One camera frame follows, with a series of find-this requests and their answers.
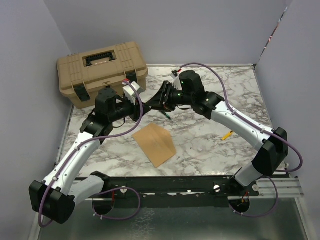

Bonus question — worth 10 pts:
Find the brown paper envelope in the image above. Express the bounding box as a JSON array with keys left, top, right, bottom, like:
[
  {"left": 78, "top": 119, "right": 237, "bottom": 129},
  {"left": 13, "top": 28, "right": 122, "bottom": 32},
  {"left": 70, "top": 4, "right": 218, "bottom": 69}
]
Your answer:
[{"left": 132, "top": 123, "right": 177, "bottom": 168}]

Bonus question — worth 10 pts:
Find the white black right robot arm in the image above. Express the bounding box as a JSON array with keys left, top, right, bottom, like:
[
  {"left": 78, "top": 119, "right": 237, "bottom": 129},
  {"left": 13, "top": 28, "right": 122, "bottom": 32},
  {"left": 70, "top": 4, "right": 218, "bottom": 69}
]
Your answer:
[{"left": 145, "top": 70, "right": 288, "bottom": 196}]

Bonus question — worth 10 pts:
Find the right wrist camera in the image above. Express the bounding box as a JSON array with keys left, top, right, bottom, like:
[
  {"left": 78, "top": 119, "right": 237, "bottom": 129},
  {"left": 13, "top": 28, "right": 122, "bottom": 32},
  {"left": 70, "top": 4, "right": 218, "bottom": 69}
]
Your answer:
[{"left": 171, "top": 70, "right": 182, "bottom": 90}]

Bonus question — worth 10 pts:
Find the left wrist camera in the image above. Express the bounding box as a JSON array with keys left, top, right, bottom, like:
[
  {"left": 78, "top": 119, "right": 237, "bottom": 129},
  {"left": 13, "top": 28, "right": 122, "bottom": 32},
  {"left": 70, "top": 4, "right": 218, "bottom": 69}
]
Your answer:
[{"left": 122, "top": 80, "right": 144, "bottom": 105}]

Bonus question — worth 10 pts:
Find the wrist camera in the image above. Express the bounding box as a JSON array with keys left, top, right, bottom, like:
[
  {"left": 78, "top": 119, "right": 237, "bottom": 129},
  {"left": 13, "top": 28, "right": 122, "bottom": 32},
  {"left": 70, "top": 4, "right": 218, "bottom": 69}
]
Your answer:
[
  {"left": 171, "top": 70, "right": 182, "bottom": 90},
  {"left": 122, "top": 80, "right": 144, "bottom": 105}
]

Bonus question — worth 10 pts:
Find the tan plastic toolbox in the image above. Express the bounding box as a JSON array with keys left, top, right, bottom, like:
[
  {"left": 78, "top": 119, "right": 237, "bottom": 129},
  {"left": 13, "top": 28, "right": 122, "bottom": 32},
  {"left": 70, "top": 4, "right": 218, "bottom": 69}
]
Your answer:
[{"left": 57, "top": 41, "right": 149, "bottom": 109}]

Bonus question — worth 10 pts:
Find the yellow black utility knife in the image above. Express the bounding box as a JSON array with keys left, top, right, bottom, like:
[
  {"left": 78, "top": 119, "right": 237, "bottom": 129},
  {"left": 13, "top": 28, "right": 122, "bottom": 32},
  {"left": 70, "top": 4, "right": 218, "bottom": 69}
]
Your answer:
[{"left": 221, "top": 131, "right": 234, "bottom": 141}]

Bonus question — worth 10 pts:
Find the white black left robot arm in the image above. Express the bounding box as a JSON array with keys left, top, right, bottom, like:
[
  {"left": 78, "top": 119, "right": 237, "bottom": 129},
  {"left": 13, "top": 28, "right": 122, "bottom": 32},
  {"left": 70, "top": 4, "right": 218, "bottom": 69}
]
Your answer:
[{"left": 29, "top": 86, "right": 150, "bottom": 228}]

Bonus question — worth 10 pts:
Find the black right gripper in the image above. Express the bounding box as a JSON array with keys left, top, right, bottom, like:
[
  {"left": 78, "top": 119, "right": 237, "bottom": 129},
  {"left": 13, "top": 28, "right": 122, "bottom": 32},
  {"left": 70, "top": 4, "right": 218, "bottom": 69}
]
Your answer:
[{"left": 146, "top": 81, "right": 194, "bottom": 113}]

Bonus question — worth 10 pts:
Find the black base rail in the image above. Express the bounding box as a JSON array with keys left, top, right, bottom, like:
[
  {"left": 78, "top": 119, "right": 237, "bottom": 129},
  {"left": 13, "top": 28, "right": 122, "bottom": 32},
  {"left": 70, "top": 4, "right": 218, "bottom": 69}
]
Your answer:
[{"left": 90, "top": 172, "right": 259, "bottom": 212}]

